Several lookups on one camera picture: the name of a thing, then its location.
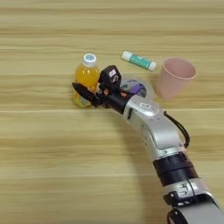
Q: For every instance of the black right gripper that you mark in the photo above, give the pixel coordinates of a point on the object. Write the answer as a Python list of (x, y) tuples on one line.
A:
[(115, 100)]

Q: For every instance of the orange juice bottle white cap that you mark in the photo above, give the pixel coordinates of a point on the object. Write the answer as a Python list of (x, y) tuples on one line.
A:
[(86, 74)]

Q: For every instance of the clear tape roll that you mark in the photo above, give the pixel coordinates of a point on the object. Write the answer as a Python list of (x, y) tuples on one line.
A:
[(150, 91)]

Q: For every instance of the pink plastic cup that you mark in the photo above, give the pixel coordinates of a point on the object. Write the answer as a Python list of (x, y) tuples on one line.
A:
[(172, 84)]

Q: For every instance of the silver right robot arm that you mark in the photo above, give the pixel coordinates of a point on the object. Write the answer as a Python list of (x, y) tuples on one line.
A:
[(157, 131)]

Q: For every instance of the black box with white label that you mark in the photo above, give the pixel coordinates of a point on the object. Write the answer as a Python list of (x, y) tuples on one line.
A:
[(110, 76)]

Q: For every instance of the purple cylinder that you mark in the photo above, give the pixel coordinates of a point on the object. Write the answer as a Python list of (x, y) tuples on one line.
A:
[(134, 87)]

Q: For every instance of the green white glue stick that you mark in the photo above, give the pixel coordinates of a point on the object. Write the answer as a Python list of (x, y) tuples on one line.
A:
[(140, 61)]

